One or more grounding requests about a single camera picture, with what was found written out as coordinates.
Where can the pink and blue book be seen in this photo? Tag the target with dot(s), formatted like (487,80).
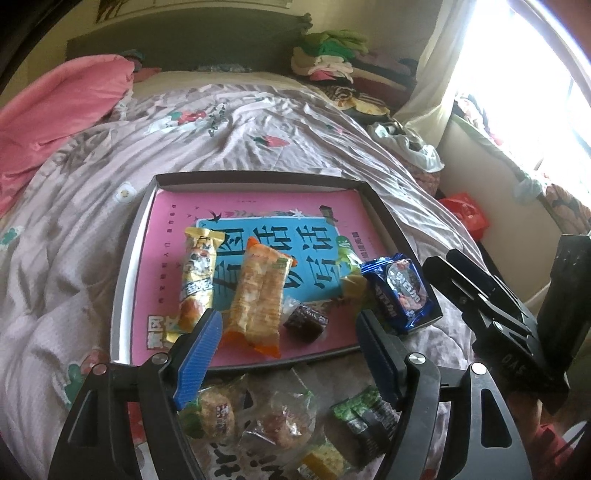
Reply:
(258,203)

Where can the white plastic bag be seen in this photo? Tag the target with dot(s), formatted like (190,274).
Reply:
(411,147)

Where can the white bag with black print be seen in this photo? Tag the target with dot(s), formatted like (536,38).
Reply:
(221,454)

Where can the grey headboard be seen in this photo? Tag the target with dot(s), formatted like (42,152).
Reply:
(184,41)

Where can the shallow cardboard box tray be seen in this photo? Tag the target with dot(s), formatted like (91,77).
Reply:
(134,277)

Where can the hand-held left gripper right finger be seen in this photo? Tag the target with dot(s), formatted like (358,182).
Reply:
(376,350)

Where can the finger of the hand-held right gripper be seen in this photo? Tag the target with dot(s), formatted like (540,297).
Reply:
(452,286)
(480,277)

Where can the white curtain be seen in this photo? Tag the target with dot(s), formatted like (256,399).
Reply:
(443,55)

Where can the dark brown candy packet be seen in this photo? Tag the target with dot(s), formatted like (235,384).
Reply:
(307,318)

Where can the bright window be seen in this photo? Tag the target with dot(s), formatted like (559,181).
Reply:
(531,55)

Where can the pink blanket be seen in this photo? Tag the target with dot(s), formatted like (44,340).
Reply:
(55,106)

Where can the pile of folded clothes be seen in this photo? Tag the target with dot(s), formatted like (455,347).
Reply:
(341,60)

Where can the clothes on windowsill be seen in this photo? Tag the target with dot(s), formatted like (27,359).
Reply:
(494,138)

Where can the blue cookie packet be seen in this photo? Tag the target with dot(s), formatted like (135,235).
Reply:
(401,290)

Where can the yellow green snack packet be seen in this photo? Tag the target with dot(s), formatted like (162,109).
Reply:
(318,464)

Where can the person's right hand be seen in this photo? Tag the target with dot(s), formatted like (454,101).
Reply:
(549,429)

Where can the light green snack packet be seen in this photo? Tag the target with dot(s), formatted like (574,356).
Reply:
(353,286)

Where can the green and black snack packet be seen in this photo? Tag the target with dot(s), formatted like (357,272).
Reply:
(360,415)

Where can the red plastic bag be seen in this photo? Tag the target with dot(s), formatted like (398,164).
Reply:
(466,214)

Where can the floral cushion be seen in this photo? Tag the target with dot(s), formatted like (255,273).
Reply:
(570,210)

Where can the dark cloth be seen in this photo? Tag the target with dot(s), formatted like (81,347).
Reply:
(136,60)

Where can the orange cracker packet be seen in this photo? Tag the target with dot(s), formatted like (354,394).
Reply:
(258,295)

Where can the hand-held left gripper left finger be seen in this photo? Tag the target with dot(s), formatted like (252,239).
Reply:
(198,360)

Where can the clear pastry packet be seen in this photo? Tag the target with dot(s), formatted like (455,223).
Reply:
(277,424)

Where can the round pastry packet red label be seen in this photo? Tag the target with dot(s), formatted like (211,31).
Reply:
(217,410)

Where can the yellow cartoon snack packet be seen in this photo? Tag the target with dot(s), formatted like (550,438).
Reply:
(198,272)

